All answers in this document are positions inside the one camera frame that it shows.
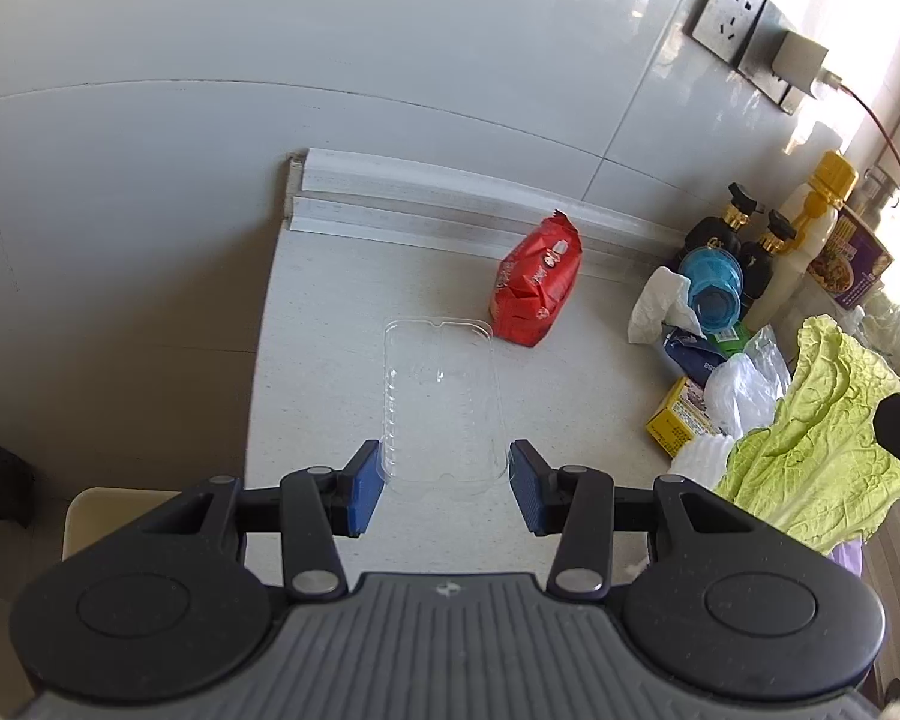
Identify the purple printed box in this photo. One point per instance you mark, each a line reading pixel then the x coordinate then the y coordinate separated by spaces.
pixel 851 259

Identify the green packet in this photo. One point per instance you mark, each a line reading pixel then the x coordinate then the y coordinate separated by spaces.
pixel 735 341

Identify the lilac plastic bag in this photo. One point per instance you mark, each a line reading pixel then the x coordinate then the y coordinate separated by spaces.
pixel 846 559

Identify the yellow printed carton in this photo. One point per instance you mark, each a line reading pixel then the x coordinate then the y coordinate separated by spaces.
pixel 679 420

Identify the black plastic bag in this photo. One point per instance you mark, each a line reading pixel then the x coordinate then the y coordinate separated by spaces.
pixel 0 480

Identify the white bottle yellow cap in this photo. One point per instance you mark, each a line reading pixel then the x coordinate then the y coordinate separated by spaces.
pixel 802 255

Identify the napa cabbage leaf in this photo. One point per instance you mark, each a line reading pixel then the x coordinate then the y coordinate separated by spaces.
pixel 810 450

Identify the cream plastic trash bin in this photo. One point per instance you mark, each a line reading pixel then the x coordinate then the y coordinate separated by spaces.
pixel 112 514

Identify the metal canister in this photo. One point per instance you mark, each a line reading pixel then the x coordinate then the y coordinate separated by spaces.
pixel 879 184

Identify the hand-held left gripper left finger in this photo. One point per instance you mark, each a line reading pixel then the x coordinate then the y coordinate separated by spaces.
pixel 364 491

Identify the dark blue packet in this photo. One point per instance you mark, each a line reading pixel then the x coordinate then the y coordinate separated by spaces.
pixel 694 364

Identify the blue plastic cup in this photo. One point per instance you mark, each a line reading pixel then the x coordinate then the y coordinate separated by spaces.
pixel 712 292

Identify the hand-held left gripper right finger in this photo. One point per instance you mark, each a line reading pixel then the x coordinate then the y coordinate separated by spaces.
pixel 529 487

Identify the white charger plug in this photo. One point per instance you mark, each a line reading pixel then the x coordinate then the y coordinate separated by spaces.
pixel 799 64

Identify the black bottle gold cap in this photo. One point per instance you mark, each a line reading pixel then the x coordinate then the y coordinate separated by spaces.
pixel 712 236
pixel 765 270

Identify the red snack packet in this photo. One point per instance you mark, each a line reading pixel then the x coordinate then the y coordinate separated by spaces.
pixel 536 285

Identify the white plastic bag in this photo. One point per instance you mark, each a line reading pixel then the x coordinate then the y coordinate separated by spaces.
pixel 742 390

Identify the clear plastic tray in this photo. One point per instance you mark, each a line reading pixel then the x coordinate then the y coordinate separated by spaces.
pixel 442 405

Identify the white tissue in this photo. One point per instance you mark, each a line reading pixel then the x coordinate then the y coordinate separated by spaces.
pixel 656 304

